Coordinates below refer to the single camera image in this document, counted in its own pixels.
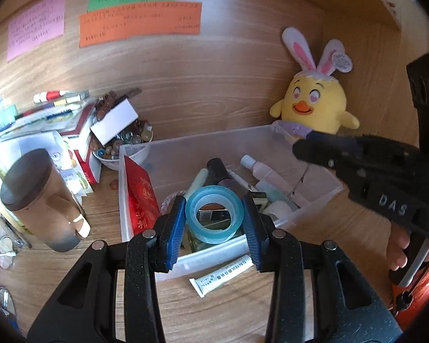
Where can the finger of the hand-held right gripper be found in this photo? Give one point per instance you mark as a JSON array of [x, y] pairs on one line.
[[321, 153], [379, 148]]

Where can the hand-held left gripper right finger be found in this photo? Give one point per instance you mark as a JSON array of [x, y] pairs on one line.
[[253, 232]]

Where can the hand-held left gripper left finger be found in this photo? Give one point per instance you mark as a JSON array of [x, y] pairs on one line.
[[175, 228]]

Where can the blue tape roll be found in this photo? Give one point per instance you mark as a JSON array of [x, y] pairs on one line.
[[196, 218]]

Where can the red envelope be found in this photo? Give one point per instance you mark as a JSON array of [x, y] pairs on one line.
[[141, 193]]

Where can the pale green tube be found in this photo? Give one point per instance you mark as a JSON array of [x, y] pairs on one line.
[[196, 182]]

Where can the clear plastic storage bin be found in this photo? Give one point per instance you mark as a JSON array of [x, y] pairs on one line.
[[186, 150]]

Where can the person's right hand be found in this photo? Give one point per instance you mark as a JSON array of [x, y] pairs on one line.
[[396, 250]]

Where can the small black box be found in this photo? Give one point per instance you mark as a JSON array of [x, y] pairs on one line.
[[214, 216]]

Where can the yellow chick plush toy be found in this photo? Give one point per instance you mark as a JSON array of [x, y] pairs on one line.
[[318, 107]]

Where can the white black-tipped pen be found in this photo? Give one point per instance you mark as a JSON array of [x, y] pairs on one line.
[[243, 182]]

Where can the white ointment tube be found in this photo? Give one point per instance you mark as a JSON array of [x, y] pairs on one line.
[[221, 275]]

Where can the white pink bottle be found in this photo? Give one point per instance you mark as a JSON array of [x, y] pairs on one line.
[[268, 173]]

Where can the white bowl of small items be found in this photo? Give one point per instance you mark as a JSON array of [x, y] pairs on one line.
[[132, 137]]

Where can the printed white packet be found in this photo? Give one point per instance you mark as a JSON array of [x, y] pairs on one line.
[[75, 178]]

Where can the red-covered book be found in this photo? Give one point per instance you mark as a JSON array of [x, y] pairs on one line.
[[87, 157]]

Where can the white rectangular box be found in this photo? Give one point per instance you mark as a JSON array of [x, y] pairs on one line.
[[114, 121]]

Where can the brown tumbler with lid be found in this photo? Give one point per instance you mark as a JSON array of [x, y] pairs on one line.
[[39, 200]]

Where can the red-capped white pen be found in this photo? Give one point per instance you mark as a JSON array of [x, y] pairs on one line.
[[57, 95]]

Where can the orange paper note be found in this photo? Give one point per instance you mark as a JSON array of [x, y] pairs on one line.
[[139, 25]]

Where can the pink paper note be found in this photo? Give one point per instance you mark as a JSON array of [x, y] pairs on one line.
[[35, 25]]

